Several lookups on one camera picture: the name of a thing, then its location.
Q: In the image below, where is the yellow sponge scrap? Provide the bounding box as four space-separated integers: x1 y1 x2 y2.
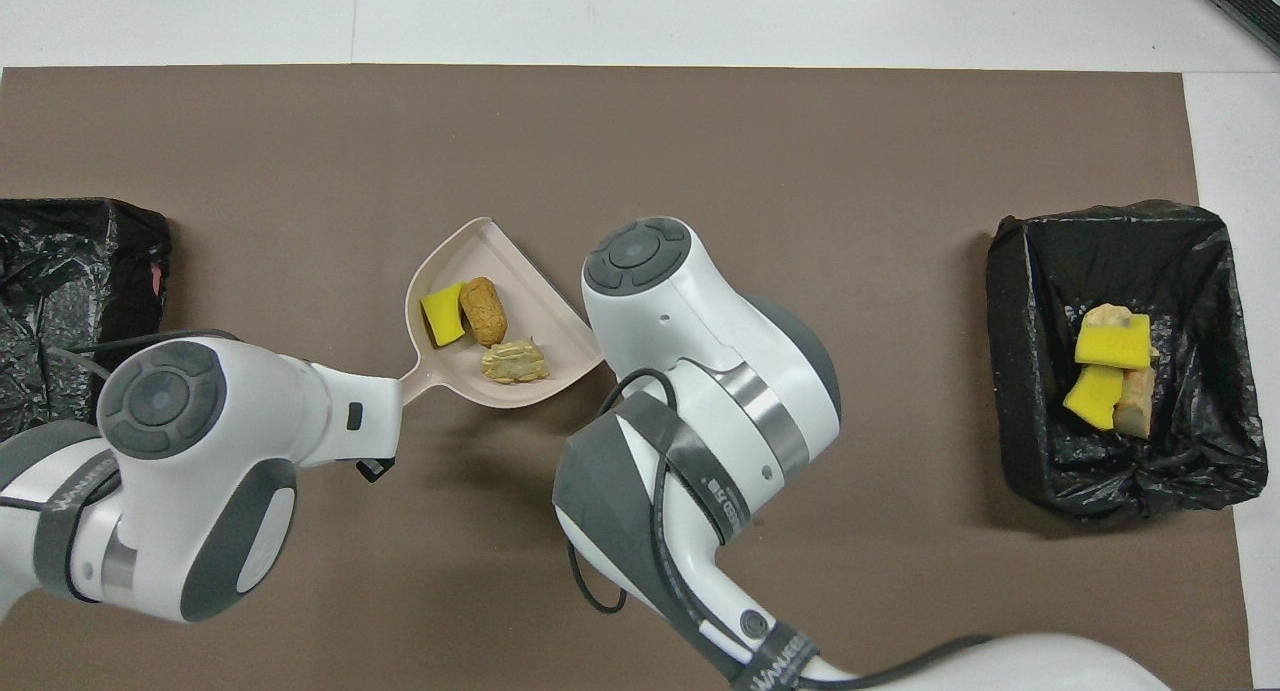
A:
1062 364 1126 432
1074 314 1153 370
419 282 469 349

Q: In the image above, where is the brown paper table mat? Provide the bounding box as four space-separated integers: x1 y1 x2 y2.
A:
0 64 1256 691

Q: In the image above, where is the orange brown sponge lump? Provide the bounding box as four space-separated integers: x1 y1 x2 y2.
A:
458 277 510 349

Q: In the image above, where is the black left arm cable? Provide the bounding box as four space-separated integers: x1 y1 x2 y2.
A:
40 329 241 372

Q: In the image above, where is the beige plastic dustpan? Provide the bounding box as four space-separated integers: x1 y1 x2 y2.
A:
403 217 606 410

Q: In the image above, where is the black bag lined bin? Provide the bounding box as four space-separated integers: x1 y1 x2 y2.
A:
0 198 173 442
985 200 1271 524

